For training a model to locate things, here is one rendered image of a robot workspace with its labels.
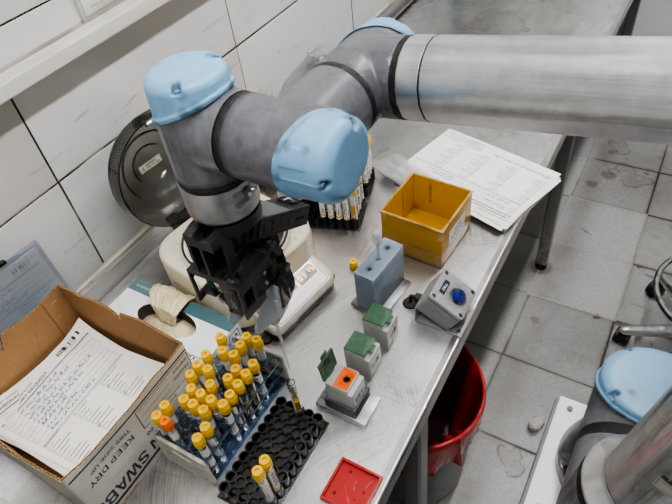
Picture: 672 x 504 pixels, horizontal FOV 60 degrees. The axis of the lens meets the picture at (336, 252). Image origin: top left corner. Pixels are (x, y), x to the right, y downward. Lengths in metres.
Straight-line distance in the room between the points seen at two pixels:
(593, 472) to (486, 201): 0.75
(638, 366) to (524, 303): 1.52
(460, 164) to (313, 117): 0.93
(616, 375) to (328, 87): 0.45
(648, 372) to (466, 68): 0.41
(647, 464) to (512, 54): 0.34
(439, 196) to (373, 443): 0.52
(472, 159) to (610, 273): 1.16
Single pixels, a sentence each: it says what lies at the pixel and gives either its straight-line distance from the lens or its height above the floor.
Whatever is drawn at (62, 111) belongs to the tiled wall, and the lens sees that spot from 1.10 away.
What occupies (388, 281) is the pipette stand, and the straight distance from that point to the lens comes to 1.04.
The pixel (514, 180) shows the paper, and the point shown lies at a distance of 1.32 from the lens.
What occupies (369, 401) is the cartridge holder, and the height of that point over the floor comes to 0.89.
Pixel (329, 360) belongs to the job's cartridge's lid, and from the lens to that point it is 0.89.
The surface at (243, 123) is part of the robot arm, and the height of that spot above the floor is 1.46.
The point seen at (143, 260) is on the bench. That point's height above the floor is 0.88.
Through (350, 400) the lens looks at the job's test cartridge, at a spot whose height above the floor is 0.93.
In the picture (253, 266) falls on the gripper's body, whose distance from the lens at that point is 0.62.
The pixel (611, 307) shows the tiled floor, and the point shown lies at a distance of 2.31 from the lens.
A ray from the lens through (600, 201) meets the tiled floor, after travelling 2.72.
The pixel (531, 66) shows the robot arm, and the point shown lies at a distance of 0.48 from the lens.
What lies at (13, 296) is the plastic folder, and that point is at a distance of 1.10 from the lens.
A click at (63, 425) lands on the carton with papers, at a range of 1.02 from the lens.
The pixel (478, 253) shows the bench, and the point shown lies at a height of 0.87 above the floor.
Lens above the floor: 1.71
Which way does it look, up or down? 45 degrees down
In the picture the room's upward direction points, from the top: 8 degrees counter-clockwise
